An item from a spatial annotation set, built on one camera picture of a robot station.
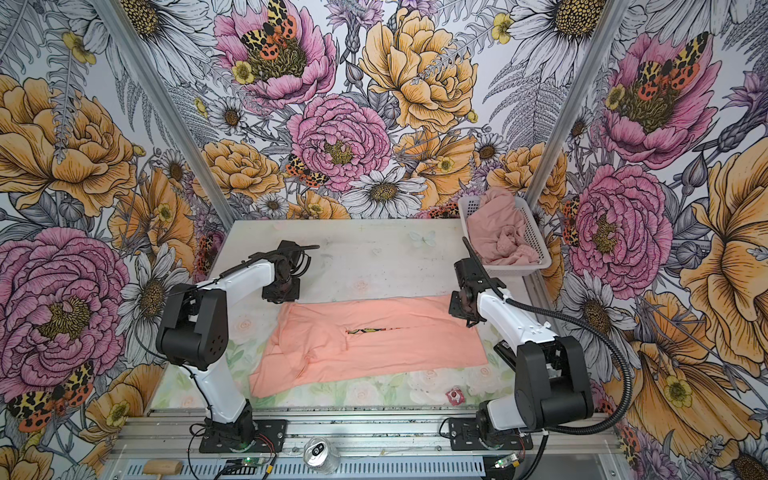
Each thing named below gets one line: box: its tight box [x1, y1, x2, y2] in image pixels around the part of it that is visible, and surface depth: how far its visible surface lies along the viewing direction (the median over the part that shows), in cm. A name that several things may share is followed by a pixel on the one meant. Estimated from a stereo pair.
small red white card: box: [446, 387, 465, 406], surface depth 78 cm
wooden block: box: [143, 460, 183, 475], surface depth 71 cm
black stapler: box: [493, 339, 517, 373], surface depth 88 cm
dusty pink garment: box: [467, 187, 540, 265], surface depth 116 cm
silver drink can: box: [303, 436, 340, 475], surface depth 62 cm
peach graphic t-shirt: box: [250, 296, 488, 399], surface depth 91 cm
